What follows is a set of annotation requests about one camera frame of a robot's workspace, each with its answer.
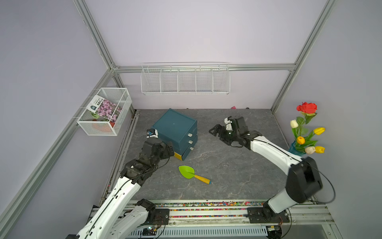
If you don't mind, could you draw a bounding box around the colourful pebble tray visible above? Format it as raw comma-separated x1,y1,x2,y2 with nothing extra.
155,200,264,219

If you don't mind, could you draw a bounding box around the teal drawer cabinet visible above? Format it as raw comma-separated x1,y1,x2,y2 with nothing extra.
153,109,195,155

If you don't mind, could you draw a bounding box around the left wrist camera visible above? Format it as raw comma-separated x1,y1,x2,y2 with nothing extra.
146,128,158,138

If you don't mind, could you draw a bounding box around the teal drawer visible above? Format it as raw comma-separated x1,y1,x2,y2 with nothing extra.
181,142,196,161
179,134,198,153
179,120,198,147

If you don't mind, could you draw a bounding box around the glass vase with flowers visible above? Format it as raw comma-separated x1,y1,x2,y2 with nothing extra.
288,102,326,156

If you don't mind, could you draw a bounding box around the teal bottom drawer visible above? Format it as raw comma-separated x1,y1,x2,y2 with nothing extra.
181,142,196,161

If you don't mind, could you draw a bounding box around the green toy shovel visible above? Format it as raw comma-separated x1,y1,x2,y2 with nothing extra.
179,165,210,184

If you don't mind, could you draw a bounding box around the long white wire basket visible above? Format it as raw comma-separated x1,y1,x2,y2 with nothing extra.
140,62,231,95

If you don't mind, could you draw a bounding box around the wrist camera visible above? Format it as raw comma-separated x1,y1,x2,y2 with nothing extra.
146,128,158,138
224,117,233,131

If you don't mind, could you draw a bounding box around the teal top drawer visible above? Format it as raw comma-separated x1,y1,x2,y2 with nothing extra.
179,120,198,147

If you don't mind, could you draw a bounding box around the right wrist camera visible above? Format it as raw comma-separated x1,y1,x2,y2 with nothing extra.
224,117,233,131

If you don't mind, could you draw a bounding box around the purple flower seed packet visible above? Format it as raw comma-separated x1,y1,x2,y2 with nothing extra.
86,95,122,123

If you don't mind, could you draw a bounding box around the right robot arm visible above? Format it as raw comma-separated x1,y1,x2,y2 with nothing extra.
209,116,323,222

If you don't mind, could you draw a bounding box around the small white wire basket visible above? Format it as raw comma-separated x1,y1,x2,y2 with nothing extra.
77,88,132,136

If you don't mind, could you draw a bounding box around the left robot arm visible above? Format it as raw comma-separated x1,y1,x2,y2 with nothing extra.
67,138,174,239

